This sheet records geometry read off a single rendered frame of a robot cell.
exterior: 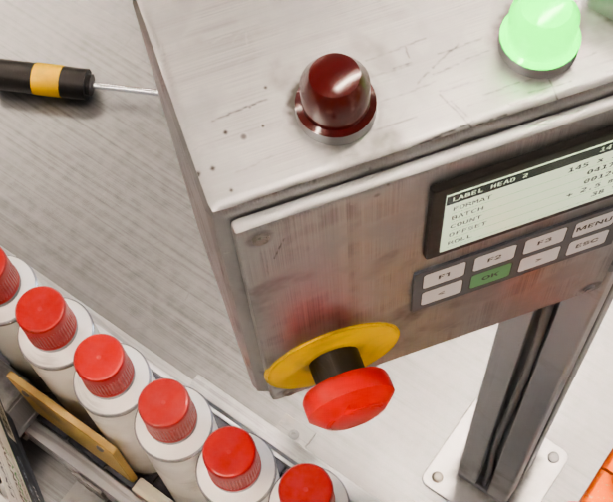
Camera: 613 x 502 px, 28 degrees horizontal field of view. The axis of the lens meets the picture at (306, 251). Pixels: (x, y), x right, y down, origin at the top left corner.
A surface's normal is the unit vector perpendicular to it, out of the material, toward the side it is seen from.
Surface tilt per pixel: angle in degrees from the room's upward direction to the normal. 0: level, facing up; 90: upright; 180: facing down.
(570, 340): 90
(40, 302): 3
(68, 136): 0
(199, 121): 0
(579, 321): 90
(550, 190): 90
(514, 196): 90
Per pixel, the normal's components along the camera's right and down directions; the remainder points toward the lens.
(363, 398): 0.36, 0.32
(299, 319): 0.33, 0.86
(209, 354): -0.04, -0.40
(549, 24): -0.04, -0.17
